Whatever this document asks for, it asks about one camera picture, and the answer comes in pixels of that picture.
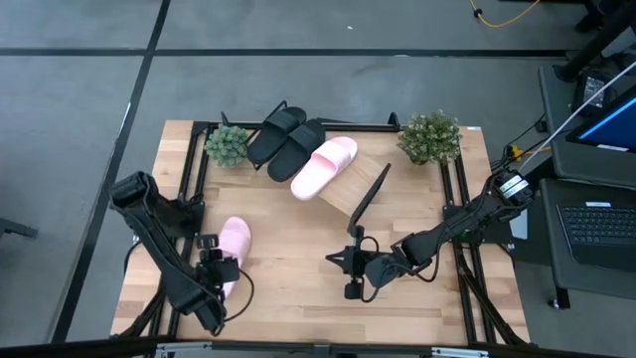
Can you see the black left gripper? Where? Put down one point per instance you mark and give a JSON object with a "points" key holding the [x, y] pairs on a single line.
{"points": [[223, 271]]}

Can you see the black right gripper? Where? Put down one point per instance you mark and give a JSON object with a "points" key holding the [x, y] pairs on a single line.
{"points": [[380, 271]]}

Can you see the pink slide sandal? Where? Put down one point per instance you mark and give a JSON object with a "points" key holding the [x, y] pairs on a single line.
{"points": [[237, 233], [323, 166]]}

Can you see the black slide sandal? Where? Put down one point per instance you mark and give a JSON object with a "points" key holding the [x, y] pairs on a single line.
{"points": [[295, 151], [275, 134]]}

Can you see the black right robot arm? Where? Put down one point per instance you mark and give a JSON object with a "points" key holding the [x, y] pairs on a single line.
{"points": [[462, 221]]}

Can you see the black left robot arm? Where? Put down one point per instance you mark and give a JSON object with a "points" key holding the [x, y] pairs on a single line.
{"points": [[164, 258]]}

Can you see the small green potted plant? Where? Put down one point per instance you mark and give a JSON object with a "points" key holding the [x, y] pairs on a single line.
{"points": [[226, 145]]}

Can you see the potted plant with white flowers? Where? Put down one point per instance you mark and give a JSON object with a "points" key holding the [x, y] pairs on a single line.
{"points": [[429, 139]]}

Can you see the white paper sheet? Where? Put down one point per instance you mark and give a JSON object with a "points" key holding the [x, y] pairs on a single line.
{"points": [[519, 229]]}

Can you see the black crossbar with silver brackets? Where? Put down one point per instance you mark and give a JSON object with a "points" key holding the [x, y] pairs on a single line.
{"points": [[74, 350]]}

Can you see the grey chair base leg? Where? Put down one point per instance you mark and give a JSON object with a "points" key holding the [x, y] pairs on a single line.
{"points": [[15, 228]]}

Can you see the grey equipment cart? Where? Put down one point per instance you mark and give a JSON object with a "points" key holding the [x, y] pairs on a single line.
{"points": [[561, 164]]}

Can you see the black laptop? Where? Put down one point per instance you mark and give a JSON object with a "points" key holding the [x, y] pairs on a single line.
{"points": [[601, 229]]}

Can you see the monitor with blue screen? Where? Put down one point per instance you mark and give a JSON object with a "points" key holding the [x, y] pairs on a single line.
{"points": [[611, 124]]}

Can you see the black power brick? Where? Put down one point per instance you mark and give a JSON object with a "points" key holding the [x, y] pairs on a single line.
{"points": [[593, 92]]}

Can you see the black desk leg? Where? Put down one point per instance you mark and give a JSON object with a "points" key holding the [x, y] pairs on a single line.
{"points": [[596, 45]]}

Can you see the wooden shelf with black frame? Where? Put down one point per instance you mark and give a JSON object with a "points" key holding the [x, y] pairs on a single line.
{"points": [[355, 181]]}

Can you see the black aluminium rig frame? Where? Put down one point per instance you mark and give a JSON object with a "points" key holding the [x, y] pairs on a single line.
{"points": [[358, 126]]}

